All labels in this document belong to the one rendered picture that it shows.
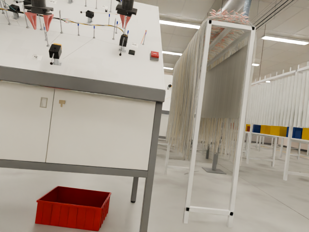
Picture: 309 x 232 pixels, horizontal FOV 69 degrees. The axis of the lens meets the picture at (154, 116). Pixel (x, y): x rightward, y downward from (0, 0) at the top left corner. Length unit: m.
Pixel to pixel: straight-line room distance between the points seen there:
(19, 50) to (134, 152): 0.83
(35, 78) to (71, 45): 0.32
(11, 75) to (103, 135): 0.54
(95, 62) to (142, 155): 0.59
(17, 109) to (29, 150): 0.22
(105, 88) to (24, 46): 0.51
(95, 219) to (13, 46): 1.07
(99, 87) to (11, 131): 0.50
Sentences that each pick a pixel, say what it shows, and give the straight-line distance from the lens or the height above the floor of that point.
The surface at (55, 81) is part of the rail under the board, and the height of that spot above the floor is 0.83.
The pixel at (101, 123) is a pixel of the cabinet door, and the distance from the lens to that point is 1.28.
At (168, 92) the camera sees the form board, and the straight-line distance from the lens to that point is 4.50.
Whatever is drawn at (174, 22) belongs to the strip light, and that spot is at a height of 3.24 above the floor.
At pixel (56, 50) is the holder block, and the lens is 1.28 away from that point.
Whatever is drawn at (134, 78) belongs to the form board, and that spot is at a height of 0.92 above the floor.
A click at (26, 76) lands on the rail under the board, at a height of 0.83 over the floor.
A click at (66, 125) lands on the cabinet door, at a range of 1.30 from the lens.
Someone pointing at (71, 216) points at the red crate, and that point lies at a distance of 1.54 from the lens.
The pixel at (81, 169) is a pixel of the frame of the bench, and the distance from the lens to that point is 1.32.
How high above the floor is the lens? 0.70
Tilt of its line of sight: 1 degrees up
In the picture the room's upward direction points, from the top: 7 degrees clockwise
